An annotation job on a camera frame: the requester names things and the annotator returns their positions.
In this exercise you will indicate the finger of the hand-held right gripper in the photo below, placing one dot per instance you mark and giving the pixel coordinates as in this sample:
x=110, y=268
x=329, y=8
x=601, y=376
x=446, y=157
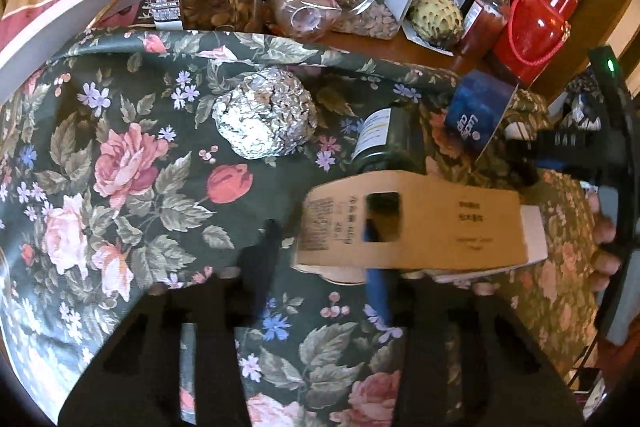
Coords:
x=522, y=157

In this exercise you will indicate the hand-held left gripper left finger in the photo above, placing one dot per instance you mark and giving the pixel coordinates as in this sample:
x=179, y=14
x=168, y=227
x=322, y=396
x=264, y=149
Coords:
x=260, y=267

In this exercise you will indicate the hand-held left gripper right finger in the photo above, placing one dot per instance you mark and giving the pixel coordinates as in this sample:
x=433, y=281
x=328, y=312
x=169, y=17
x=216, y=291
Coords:
x=380, y=292

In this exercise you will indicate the brown cardboard box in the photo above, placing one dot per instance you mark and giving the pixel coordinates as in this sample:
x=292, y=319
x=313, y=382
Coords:
x=440, y=227

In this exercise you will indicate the foil ball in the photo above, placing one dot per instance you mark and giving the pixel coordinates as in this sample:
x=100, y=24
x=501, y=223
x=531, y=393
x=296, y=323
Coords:
x=260, y=117

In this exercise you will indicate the person's right hand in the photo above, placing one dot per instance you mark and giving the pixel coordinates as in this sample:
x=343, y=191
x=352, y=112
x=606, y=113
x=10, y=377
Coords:
x=604, y=252

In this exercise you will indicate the dark blue paper box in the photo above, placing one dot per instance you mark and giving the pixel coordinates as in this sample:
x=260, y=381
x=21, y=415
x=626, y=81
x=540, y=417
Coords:
x=475, y=112

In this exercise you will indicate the dark blue patterned cloth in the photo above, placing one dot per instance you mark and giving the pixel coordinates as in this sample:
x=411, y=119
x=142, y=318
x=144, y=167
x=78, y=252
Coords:
x=582, y=104

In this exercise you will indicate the red thermos flask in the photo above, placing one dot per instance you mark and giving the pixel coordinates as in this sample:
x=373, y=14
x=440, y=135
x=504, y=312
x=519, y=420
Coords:
x=530, y=32

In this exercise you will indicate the dark glass jar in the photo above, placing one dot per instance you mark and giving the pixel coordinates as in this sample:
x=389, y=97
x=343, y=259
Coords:
x=395, y=142

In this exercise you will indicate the red sauce bottle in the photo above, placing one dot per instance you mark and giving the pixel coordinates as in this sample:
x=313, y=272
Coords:
x=482, y=17

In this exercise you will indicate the dark floral tablecloth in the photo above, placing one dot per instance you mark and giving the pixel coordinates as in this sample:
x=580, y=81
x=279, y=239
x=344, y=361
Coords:
x=125, y=207

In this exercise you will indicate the green custard apple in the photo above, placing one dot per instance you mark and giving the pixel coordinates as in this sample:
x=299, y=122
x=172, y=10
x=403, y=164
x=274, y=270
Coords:
x=435, y=19

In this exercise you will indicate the clear plastic jar without lid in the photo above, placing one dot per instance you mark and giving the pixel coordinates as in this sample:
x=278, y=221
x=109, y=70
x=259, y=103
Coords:
x=300, y=7

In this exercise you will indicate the long white box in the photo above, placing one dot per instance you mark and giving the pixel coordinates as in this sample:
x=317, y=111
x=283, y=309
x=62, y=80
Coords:
x=60, y=32

